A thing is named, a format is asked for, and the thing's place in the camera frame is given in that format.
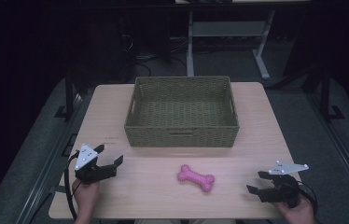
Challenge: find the green woven basket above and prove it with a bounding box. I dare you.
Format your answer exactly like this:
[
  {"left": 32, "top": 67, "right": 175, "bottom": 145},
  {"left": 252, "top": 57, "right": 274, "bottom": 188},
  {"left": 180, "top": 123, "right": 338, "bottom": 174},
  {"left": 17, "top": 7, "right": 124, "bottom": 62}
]
[{"left": 124, "top": 76, "right": 241, "bottom": 148}]

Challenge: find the pink bone-shaped dog toy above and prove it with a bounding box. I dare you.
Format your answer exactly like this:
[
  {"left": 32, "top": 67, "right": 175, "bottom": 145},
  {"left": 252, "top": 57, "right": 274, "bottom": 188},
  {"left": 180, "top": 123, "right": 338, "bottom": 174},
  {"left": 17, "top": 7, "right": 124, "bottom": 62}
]
[{"left": 176, "top": 163, "right": 216, "bottom": 193}]

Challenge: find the grey metal desk frame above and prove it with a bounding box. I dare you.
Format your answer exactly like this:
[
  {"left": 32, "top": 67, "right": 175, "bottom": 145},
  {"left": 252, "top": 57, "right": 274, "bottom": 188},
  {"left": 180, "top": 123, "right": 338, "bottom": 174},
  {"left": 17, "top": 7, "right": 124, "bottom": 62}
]
[{"left": 186, "top": 8, "right": 277, "bottom": 80}]

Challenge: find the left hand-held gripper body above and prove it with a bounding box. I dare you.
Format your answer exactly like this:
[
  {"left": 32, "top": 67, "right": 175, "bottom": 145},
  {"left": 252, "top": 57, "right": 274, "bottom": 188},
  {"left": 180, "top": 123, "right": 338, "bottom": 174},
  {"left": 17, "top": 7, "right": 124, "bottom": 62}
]
[{"left": 74, "top": 143, "right": 105, "bottom": 186}]

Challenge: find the bundle of black floor cables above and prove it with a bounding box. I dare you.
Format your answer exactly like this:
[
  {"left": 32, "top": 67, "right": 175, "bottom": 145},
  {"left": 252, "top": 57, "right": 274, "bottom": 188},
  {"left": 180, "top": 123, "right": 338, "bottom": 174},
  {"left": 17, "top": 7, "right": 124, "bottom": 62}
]
[{"left": 119, "top": 31, "right": 189, "bottom": 76}]

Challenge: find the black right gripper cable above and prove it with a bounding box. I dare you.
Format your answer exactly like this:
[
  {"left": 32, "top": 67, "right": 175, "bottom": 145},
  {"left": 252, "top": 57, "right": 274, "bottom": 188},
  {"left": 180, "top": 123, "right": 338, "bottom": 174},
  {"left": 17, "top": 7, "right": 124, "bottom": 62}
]
[{"left": 297, "top": 180, "right": 319, "bottom": 217}]

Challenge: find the person's right hand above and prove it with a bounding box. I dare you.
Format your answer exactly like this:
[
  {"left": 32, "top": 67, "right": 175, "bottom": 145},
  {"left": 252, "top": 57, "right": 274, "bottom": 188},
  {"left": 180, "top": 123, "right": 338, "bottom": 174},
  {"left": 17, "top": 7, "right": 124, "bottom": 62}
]
[{"left": 274, "top": 197, "right": 316, "bottom": 224}]

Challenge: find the black metal post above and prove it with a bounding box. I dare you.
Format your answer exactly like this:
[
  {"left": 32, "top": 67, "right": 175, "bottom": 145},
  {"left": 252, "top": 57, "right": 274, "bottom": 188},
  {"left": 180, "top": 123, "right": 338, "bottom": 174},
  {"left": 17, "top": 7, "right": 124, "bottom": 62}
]
[{"left": 64, "top": 70, "right": 75, "bottom": 121}]

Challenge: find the aluminium floor rail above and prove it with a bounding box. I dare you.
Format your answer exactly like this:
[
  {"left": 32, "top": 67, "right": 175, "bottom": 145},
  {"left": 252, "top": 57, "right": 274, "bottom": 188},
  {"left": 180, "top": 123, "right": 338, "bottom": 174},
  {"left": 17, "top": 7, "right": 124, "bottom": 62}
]
[
  {"left": 15, "top": 92, "right": 87, "bottom": 224},
  {"left": 306, "top": 92, "right": 349, "bottom": 217}
]

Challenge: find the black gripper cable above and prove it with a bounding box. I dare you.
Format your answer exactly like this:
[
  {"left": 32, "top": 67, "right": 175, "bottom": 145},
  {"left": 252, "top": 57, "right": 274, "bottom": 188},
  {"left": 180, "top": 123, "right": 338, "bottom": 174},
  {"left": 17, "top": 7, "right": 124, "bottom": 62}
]
[
  {"left": 63, "top": 150, "right": 81, "bottom": 221},
  {"left": 297, "top": 180, "right": 319, "bottom": 217}
]

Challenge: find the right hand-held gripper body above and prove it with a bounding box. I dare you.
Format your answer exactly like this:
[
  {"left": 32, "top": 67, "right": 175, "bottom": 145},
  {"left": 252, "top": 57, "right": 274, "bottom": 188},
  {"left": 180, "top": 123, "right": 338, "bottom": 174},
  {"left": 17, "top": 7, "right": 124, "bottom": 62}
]
[{"left": 266, "top": 160, "right": 310, "bottom": 209}]

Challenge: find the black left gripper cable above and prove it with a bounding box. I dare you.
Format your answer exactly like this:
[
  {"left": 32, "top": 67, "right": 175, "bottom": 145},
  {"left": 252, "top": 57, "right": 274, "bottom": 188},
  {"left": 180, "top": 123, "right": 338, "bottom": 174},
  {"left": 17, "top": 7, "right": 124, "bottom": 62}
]
[{"left": 63, "top": 150, "right": 81, "bottom": 221}]

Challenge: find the person's left hand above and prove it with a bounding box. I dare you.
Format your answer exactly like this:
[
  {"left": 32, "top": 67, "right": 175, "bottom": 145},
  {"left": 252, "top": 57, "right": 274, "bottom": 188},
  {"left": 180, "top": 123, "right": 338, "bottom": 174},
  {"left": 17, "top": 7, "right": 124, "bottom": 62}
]
[{"left": 71, "top": 180, "right": 101, "bottom": 219}]

